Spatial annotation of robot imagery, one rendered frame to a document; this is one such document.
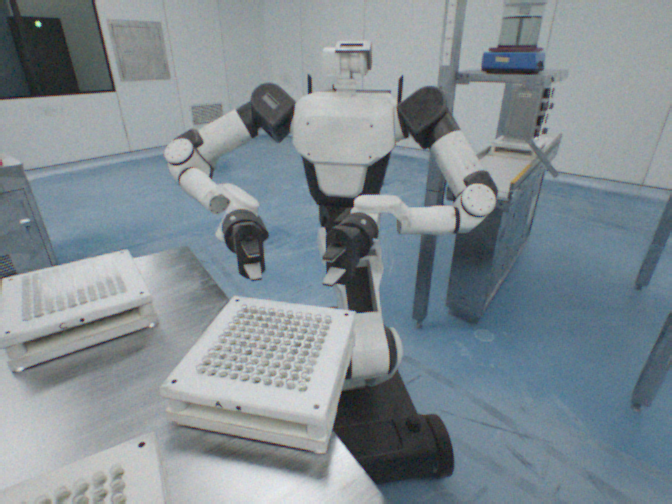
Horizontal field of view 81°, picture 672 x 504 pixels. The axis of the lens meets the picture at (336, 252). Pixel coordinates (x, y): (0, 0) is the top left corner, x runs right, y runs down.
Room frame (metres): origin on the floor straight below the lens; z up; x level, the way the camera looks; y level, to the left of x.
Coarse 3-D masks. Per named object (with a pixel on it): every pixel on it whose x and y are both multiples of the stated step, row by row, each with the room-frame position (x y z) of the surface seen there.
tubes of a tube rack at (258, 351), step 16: (256, 320) 0.56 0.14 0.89; (288, 320) 0.56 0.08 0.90; (304, 320) 0.56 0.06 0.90; (240, 336) 0.52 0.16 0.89; (256, 336) 0.51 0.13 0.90; (288, 336) 0.51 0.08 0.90; (224, 352) 0.48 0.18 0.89; (240, 352) 0.48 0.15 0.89; (256, 352) 0.47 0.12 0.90; (272, 352) 0.48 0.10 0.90; (288, 352) 0.47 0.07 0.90; (304, 352) 0.48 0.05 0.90; (240, 368) 0.45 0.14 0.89; (256, 368) 0.44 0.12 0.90; (272, 368) 0.45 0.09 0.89; (288, 368) 0.45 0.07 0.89
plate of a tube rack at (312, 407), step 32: (224, 320) 0.57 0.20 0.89; (352, 320) 0.57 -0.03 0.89; (192, 352) 0.49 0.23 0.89; (320, 352) 0.49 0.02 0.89; (192, 384) 0.42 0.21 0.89; (224, 384) 0.42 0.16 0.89; (256, 384) 0.42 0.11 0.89; (320, 384) 0.42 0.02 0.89; (288, 416) 0.37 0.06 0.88; (320, 416) 0.36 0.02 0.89
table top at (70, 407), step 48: (192, 288) 0.79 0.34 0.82; (144, 336) 0.61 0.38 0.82; (192, 336) 0.61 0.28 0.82; (0, 384) 0.49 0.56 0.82; (48, 384) 0.49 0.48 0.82; (96, 384) 0.49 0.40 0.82; (144, 384) 0.49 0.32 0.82; (0, 432) 0.39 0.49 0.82; (48, 432) 0.39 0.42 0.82; (96, 432) 0.39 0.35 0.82; (144, 432) 0.39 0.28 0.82; (192, 432) 0.40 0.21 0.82; (0, 480) 0.32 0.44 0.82; (192, 480) 0.32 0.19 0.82; (240, 480) 0.32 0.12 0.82; (288, 480) 0.32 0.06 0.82; (336, 480) 0.32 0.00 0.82
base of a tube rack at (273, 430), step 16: (336, 400) 0.43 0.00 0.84; (176, 416) 0.41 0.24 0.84; (192, 416) 0.40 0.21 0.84; (208, 416) 0.40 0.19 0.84; (224, 416) 0.40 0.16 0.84; (240, 416) 0.40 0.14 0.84; (256, 416) 0.40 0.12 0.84; (224, 432) 0.39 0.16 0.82; (240, 432) 0.39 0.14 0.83; (256, 432) 0.38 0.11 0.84; (272, 432) 0.38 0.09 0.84; (288, 432) 0.37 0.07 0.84; (304, 432) 0.37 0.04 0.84; (304, 448) 0.37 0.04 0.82; (320, 448) 0.36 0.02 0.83
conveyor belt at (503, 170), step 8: (480, 160) 2.08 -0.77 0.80; (488, 160) 2.08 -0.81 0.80; (496, 160) 2.08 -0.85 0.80; (504, 160) 2.08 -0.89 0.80; (512, 160) 2.08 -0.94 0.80; (520, 160) 2.08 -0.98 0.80; (528, 160) 2.08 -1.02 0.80; (488, 168) 1.92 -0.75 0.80; (496, 168) 1.92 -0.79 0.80; (504, 168) 1.92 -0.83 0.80; (512, 168) 1.92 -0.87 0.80; (520, 168) 1.92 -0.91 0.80; (496, 176) 1.79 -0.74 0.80; (504, 176) 1.79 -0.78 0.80; (512, 176) 1.79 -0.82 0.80; (496, 184) 1.66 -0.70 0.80; (504, 184) 1.66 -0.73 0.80; (504, 192) 1.59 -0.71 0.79; (504, 200) 1.59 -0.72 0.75
